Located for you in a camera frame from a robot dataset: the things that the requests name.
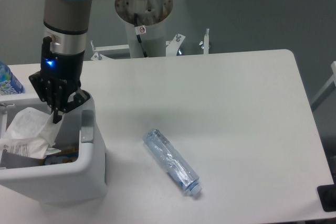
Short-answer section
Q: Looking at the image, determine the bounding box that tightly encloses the white metal table frame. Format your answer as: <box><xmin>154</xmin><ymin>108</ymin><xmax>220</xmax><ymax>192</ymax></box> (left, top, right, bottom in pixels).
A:
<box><xmin>90</xmin><ymin>28</ymin><xmax>211</xmax><ymax>61</ymax></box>

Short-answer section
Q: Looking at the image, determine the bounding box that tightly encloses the crushed clear plastic bottle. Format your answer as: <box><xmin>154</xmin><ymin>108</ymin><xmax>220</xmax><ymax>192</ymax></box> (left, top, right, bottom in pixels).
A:
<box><xmin>142</xmin><ymin>129</ymin><xmax>202</xmax><ymax>197</ymax></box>

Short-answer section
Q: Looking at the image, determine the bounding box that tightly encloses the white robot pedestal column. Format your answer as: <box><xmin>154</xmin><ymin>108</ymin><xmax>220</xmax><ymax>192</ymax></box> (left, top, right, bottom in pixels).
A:
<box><xmin>114</xmin><ymin>0</ymin><xmax>173</xmax><ymax>58</ymax></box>

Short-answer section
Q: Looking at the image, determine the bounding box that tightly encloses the black clamp at table edge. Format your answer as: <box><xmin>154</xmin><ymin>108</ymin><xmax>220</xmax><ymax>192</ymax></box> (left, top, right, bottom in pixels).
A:
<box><xmin>317</xmin><ymin>184</ymin><xmax>335</xmax><ymax>212</ymax></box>

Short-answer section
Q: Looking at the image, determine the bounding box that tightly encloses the white plastic trash can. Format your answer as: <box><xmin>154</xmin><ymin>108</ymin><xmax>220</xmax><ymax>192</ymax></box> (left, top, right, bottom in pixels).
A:
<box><xmin>1</xmin><ymin>94</ymin><xmax>108</xmax><ymax>202</ymax></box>

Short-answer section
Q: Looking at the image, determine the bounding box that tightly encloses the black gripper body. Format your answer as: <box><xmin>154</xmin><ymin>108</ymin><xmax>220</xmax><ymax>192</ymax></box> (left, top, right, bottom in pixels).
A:
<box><xmin>39</xmin><ymin>50</ymin><xmax>85</xmax><ymax>90</ymax></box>

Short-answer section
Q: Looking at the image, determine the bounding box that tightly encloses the white frame at right edge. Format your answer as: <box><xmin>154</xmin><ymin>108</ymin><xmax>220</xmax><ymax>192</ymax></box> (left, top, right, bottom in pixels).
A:
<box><xmin>310</xmin><ymin>61</ymin><xmax>335</xmax><ymax>112</ymax></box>

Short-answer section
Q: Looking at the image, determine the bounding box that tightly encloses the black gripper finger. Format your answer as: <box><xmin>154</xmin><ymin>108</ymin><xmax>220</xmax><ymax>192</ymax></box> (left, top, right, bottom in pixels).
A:
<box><xmin>54</xmin><ymin>89</ymin><xmax>91</xmax><ymax>124</ymax></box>
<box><xmin>28</xmin><ymin>73</ymin><xmax>65</xmax><ymax>112</ymax></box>

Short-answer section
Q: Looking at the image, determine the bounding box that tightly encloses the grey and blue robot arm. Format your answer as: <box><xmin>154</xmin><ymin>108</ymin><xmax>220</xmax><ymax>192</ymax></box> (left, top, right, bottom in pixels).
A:
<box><xmin>29</xmin><ymin>0</ymin><xmax>92</xmax><ymax>124</ymax></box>

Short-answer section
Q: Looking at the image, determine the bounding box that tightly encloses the blue labelled water bottle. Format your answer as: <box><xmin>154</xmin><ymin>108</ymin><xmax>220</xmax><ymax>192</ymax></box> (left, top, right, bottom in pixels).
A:
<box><xmin>1</xmin><ymin>62</ymin><xmax>25</xmax><ymax>95</ymax></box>

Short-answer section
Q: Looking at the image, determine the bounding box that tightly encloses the black cable on pedestal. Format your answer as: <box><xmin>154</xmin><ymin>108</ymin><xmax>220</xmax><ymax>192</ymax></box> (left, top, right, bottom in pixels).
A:
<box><xmin>133</xmin><ymin>13</ymin><xmax>149</xmax><ymax>58</ymax></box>

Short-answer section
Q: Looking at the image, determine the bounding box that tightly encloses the clear plastic wrapper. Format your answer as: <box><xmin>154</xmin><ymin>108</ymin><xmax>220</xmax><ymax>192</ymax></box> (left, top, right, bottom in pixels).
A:
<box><xmin>1</xmin><ymin>107</ymin><xmax>62</xmax><ymax>159</ymax></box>

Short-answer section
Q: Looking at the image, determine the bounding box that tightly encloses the colourful snack package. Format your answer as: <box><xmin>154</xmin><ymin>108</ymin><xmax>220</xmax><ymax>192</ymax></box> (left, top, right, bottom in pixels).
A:
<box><xmin>39</xmin><ymin>146</ymin><xmax>79</xmax><ymax>166</ymax></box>

